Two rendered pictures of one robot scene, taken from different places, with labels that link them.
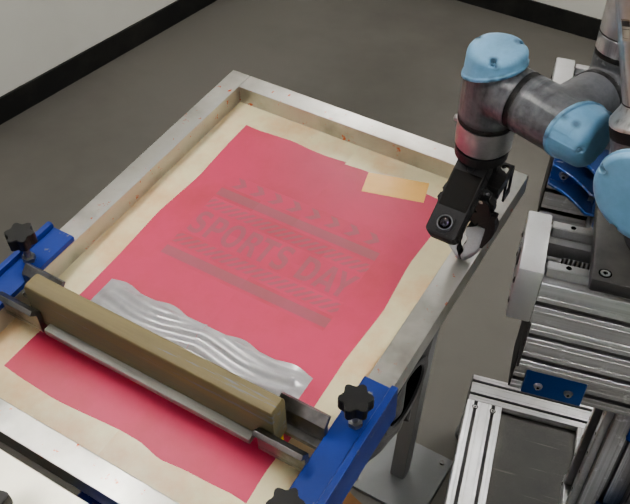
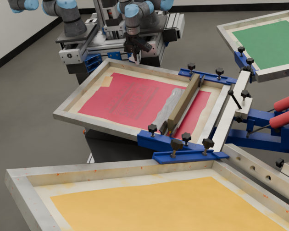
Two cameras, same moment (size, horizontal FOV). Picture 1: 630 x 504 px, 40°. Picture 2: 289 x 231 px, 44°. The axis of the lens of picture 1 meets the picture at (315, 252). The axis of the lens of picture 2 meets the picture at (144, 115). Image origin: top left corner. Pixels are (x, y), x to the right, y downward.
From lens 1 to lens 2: 1.93 m
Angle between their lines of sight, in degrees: 65
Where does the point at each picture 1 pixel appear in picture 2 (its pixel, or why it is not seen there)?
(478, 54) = (134, 8)
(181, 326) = (165, 109)
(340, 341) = (163, 85)
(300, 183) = (105, 97)
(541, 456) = not seen: hidden behind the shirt
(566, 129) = (151, 5)
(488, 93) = (139, 13)
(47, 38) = not seen: outside the picture
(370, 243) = (129, 83)
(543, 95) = (143, 5)
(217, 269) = (142, 107)
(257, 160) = (95, 107)
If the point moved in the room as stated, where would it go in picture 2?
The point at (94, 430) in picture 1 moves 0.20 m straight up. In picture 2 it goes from (202, 118) to (197, 85)
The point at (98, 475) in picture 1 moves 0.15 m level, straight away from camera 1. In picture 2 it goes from (217, 107) to (191, 119)
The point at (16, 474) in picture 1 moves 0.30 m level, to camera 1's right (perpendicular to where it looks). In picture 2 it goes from (228, 109) to (214, 78)
